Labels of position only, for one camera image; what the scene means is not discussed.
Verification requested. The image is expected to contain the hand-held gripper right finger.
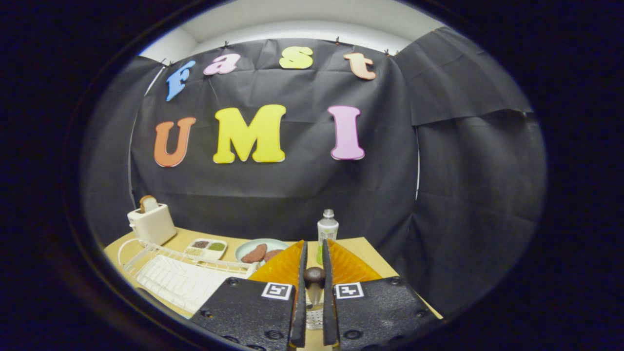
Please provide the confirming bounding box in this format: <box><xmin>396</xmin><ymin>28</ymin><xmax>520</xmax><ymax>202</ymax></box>
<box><xmin>322</xmin><ymin>239</ymin><xmax>439</xmax><ymax>351</ymax></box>

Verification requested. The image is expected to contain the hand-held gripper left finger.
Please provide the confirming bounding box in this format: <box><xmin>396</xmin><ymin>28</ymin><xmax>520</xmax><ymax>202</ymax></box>
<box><xmin>189</xmin><ymin>240</ymin><xmax>309</xmax><ymax>351</ymax></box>

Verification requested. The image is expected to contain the clear cutlery basket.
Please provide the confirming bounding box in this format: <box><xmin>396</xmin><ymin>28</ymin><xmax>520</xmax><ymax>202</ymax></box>
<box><xmin>306</xmin><ymin>305</ymin><xmax>324</xmax><ymax>331</ymax></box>

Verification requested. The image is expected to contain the dark handled spoon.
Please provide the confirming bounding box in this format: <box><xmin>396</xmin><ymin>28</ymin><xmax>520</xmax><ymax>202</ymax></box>
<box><xmin>303</xmin><ymin>266</ymin><xmax>326</xmax><ymax>309</ymax></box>

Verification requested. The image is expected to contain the white wire dish rack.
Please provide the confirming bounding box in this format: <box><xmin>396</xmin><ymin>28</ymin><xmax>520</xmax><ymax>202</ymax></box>
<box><xmin>117</xmin><ymin>237</ymin><xmax>261</xmax><ymax>315</ymax></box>

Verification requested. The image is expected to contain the small plate with meat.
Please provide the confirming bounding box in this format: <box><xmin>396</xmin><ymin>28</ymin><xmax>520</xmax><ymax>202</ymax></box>
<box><xmin>234</xmin><ymin>238</ymin><xmax>291</xmax><ymax>266</ymax></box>

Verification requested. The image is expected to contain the green drink bottle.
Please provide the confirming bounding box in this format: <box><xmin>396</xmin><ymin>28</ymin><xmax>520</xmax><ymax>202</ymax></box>
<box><xmin>316</xmin><ymin>209</ymin><xmax>339</xmax><ymax>266</ymax></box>

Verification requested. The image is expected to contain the white divided seasoning tray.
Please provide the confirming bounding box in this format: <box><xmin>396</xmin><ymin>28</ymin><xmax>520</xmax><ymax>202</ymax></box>
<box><xmin>184</xmin><ymin>238</ymin><xmax>228</xmax><ymax>260</ymax></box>

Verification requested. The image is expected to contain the black backdrop cloth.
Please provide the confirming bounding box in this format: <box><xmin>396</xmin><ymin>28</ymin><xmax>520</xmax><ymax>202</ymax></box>
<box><xmin>80</xmin><ymin>25</ymin><xmax>546</xmax><ymax>317</ymax></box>

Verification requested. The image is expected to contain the white ribbed drain mat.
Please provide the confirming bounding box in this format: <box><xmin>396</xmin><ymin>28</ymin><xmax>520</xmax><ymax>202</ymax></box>
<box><xmin>136</xmin><ymin>254</ymin><xmax>230</xmax><ymax>313</ymax></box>

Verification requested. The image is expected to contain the white toaster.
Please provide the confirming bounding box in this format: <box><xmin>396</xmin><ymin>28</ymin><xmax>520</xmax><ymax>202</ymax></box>
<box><xmin>127</xmin><ymin>203</ymin><xmax>177</xmax><ymax>246</ymax></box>

